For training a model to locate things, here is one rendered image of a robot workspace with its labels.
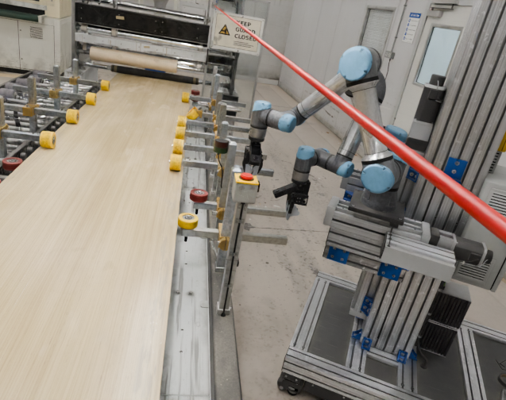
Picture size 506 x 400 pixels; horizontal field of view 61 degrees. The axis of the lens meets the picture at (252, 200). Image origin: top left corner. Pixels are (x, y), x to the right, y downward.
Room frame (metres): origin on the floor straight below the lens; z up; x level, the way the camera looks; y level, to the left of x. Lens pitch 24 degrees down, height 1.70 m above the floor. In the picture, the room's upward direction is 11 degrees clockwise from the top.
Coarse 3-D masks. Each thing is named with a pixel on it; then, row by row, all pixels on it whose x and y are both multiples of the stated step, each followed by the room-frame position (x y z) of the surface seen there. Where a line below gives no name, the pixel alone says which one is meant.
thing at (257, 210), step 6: (198, 204) 1.73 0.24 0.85; (204, 204) 1.74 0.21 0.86; (210, 204) 1.74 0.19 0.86; (216, 204) 1.75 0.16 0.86; (252, 210) 1.78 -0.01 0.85; (258, 210) 1.78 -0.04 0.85; (264, 210) 1.79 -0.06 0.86; (270, 210) 1.79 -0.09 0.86; (276, 210) 1.81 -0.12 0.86; (282, 210) 1.82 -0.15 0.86; (276, 216) 1.80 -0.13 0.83; (282, 216) 1.81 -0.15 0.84
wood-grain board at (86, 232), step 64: (64, 128) 2.28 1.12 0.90; (128, 128) 2.49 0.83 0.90; (0, 192) 1.42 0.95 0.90; (64, 192) 1.52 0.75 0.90; (128, 192) 1.62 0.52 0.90; (0, 256) 1.04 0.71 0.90; (64, 256) 1.10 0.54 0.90; (128, 256) 1.16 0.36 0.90; (0, 320) 0.79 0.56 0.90; (64, 320) 0.83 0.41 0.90; (128, 320) 0.87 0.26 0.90; (0, 384) 0.62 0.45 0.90; (64, 384) 0.65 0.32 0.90; (128, 384) 0.68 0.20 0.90
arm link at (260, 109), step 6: (258, 102) 1.79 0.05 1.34; (264, 102) 1.80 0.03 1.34; (258, 108) 1.78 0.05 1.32; (264, 108) 1.78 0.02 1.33; (270, 108) 1.79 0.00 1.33; (252, 114) 1.80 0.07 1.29; (258, 114) 1.77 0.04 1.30; (264, 114) 1.77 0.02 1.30; (252, 120) 1.79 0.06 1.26; (258, 120) 1.77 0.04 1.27; (264, 120) 1.76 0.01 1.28; (252, 126) 1.79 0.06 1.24; (258, 126) 1.77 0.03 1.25; (264, 126) 1.78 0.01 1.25
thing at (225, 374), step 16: (208, 128) 3.46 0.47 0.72; (208, 144) 3.08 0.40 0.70; (208, 160) 2.74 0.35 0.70; (208, 176) 2.45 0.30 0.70; (208, 192) 2.22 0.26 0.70; (208, 224) 1.86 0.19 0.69; (208, 240) 1.73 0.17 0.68; (208, 256) 1.62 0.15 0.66; (208, 272) 1.52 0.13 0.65; (208, 288) 1.43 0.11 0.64; (224, 320) 1.18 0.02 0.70; (224, 336) 1.10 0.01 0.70; (224, 352) 1.03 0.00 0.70; (224, 368) 0.97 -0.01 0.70; (224, 384) 0.91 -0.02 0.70; (240, 384) 0.92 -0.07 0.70
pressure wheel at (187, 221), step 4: (180, 216) 1.49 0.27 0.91; (184, 216) 1.50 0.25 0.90; (188, 216) 1.49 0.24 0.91; (192, 216) 1.51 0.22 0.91; (196, 216) 1.51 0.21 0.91; (180, 220) 1.46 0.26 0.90; (184, 220) 1.46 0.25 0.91; (188, 220) 1.47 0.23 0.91; (192, 220) 1.47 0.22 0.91; (196, 220) 1.48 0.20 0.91; (180, 224) 1.46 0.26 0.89; (184, 224) 1.45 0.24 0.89; (188, 224) 1.45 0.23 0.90; (192, 224) 1.46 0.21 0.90; (196, 224) 1.48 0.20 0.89; (184, 228) 1.45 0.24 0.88; (188, 228) 1.46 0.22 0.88; (192, 228) 1.46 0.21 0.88; (184, 240) 1.49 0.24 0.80
